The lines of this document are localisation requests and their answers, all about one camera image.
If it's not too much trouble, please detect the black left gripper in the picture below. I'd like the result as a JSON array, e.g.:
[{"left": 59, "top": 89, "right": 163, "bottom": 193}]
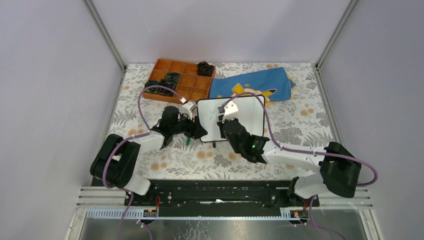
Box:
[{"left": 171, "top": 111, "right": 208, "bottom": 140}]

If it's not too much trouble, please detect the black framed whiteboard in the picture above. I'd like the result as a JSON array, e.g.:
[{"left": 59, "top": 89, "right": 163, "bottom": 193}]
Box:
[{"left": 197, "top": 95, "right": 265, "bottom": 143}]

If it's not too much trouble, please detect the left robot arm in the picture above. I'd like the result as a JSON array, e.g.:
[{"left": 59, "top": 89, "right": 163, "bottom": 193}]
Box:
[{"left": 89, "top": 101, "right": 208, "bottom": 206}]

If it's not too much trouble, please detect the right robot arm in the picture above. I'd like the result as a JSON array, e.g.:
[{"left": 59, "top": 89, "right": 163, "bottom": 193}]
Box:
[{"left": 217, "top": 119, "right": 362, "bottom": 206}]

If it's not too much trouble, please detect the wooden compartment tray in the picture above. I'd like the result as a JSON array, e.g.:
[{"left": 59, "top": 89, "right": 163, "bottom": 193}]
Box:
[{"left": 142, "top": 58, "right": 216, "bottom": 104}]

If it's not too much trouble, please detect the floral tablecloth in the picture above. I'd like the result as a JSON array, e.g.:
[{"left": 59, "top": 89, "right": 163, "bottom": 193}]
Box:
[{"left": 109, "top": 63, "right": 335, "bottom": 180}]

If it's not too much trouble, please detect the blue cartoon cloth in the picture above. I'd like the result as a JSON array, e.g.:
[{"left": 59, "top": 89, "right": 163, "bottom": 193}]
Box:
[{"left": 208, "top": 67, "right": 296, "bottom": 103}]

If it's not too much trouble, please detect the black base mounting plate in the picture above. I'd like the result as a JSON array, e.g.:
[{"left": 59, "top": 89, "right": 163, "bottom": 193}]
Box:
[{"left": 124, "top": 179, "right": 320, "bottom": 218}]

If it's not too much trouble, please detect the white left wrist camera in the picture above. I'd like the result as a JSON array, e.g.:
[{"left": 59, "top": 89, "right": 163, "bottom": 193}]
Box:
[{"left": 179, "top": 97, "right": 198, "bottom": 120}]

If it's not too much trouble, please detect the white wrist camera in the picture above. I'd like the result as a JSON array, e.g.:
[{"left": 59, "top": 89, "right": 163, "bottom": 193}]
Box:
[
  {"left": 217, "top": 101, "right": 239, "bottom": 123},
  {"left": 179, "top": 97, "right": 198, "bottom": 120}
]

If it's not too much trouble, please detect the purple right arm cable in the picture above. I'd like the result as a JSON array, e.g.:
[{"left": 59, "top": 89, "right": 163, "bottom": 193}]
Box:
[{"left": 218, "top": 91, "right": 379, "bottom": 187}]

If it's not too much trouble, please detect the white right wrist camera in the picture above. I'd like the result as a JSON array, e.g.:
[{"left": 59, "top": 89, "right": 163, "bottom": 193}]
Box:
[{"left": 217, "top": 101, "right": 239, "bottom": 123}]

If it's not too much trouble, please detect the black coiled cable left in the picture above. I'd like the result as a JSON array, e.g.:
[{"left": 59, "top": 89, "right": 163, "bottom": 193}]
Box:
[{"left": 144, "top": 80, "right": 160, "bottom": 95}]

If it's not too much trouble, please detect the black coiled cable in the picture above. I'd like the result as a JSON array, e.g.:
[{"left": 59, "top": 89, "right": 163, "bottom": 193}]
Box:
[
  {"left": 164, "top": 72, "right": 181, "bottom": 84},
  {"left": 144, "top": 80, "right": 160, "bottom": 95},
  {"left": 157, "top": 80, "right": 177, "bottom": 97},
  {"left": 197, "top": 61, "right": 215, "bottom": 78}
]

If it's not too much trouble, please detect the black coiled cable front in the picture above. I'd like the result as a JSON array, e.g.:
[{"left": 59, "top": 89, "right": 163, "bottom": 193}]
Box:
[{"left": 157, "top": 80, "right": 177, "bottom": 97}]

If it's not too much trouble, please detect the black coiled cable middle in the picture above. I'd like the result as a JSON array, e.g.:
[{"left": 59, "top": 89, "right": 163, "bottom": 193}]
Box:
[{"left": 164, "top": 72, "right": 181, "bottom": 84}]

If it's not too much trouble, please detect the black coiled cable far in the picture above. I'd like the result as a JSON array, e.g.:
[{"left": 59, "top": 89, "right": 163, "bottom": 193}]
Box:
[{"left": 197, "top": 61, "right": 215, "bottom": 78}]

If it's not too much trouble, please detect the slotted cable duct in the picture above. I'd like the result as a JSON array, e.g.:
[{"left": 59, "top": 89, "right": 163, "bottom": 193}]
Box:
[{"left": 79, "top": 187, "right": 309, "bottom": 222}]

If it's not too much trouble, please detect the left aluminium frame post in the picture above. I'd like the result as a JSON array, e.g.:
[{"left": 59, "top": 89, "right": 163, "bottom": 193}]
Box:
[{"left": 82, "top": 0, "right": 127, "bottom": 71}]

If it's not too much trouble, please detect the aluminium frame post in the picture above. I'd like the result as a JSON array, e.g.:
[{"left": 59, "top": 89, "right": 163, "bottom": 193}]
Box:
[
  {"left": 82, "top": 0, "right": 127, "bottom": 71},
  {"left": 315, "top": 0, "right": 359, "bottom": 70}
]

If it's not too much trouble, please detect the right aluminium frame post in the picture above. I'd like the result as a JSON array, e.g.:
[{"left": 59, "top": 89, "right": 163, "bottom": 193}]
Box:
[{"left": 315, "top": 0, "right": 359, "bottom": 70}]

